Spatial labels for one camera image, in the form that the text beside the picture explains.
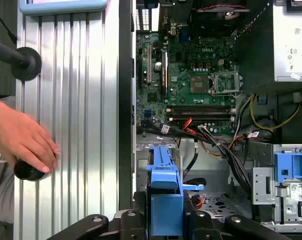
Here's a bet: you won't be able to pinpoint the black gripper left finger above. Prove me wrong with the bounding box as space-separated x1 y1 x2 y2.
47 191 152 240

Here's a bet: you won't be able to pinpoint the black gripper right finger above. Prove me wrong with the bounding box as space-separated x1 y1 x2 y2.
182 190 291 240

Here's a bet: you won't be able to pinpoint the red yellow power wire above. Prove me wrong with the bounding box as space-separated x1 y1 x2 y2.
190 194 207 210

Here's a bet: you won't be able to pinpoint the black data wire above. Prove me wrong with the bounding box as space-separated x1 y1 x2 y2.
182 146 207 187

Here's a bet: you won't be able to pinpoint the small round black tool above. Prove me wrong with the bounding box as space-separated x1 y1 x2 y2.
13 159 49 182

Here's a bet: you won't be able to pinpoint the silver metal disk bay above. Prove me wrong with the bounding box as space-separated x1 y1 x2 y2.
135 139 253 219

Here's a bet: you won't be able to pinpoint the RAM slot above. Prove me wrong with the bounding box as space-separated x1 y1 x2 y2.
166 113 236 121
166 105 236 113

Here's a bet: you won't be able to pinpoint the white expansion slot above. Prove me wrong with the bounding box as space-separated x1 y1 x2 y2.
146 44 152 85

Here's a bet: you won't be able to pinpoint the person's right hand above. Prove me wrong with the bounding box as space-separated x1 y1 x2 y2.
0 99 60 174

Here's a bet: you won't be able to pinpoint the black PC case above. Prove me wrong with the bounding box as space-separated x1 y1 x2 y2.
118 0 302 240

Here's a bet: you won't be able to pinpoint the green motherboard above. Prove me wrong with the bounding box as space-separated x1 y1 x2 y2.
136 32 242 136

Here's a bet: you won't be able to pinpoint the thin metal locking lever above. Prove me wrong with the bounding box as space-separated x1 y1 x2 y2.
210 89 244 98

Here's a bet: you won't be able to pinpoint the CPU socket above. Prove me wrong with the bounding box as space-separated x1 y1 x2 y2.
190 74 211 94

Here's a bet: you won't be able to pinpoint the metal socket cover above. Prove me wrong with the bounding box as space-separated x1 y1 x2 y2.
211 71 243 96

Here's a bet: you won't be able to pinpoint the black graphics card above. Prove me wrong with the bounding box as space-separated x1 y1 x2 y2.
161 49 169 97

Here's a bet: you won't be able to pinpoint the black round-footed stand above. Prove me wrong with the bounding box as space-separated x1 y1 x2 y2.
0 37 43 82

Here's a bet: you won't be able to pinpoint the grey power supply unit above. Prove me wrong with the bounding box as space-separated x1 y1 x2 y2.
272 0 302 83

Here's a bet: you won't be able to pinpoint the black CPU fan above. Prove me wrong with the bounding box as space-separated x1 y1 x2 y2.
190 0 250 38

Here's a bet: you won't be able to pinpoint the black wire bundle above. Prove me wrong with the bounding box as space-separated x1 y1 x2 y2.
137 122 253 195

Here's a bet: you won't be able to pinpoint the orange wires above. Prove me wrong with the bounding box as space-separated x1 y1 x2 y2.
181 116 241 159

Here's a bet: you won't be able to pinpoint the thin black cable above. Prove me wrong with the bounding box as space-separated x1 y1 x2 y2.
0 4 18 44

